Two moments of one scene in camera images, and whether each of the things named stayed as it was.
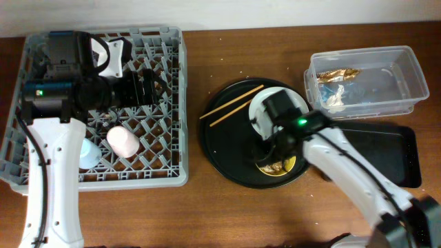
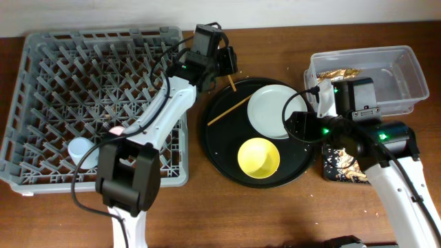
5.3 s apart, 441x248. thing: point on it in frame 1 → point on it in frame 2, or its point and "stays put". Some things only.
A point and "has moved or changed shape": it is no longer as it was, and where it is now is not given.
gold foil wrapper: x=336 y=75 stays put
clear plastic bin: x=368 y=82 stays put
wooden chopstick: x=230 y=114 has moved or changed shape
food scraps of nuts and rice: x=274 y=167 has moved or changed shape
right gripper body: x=282 y=140 → x=313 y=127
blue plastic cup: x=90 y=155 stays put
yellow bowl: x=280 y=168 → x=258 y=158
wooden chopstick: x=231 y=101 → x=231 y=82
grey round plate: x=260 y=119 stays put
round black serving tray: x=228 y=140 stays put
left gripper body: x=125 y=91 → x=224 y=61
